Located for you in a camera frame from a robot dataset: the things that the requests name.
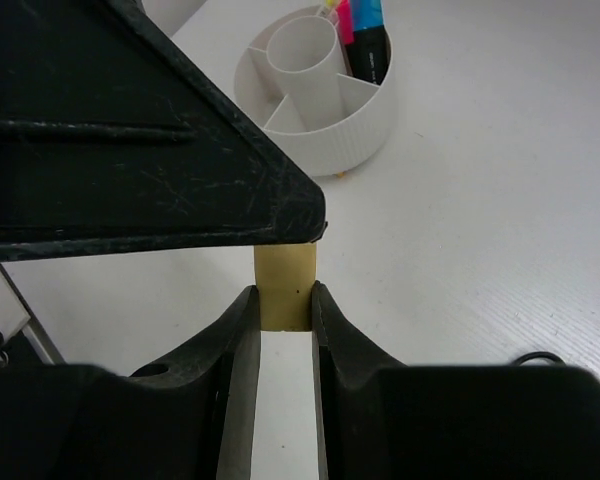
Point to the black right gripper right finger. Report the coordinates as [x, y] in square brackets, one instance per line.
[378, 418]

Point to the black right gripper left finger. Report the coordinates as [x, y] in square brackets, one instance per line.
[187, 415]

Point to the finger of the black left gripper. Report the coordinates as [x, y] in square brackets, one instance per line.
[112, 141]

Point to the tan eraser block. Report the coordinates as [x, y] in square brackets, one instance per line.
[284, 276]

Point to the yellow clear pen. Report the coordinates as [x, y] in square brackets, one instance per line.
[327, 8]

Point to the pink black highlighter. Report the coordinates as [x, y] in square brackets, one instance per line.
[345, 29]

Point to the blue black highlighter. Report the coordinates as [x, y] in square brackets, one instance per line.
[368, 54]

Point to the white round divided container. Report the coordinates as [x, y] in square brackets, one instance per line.
[294, 82]

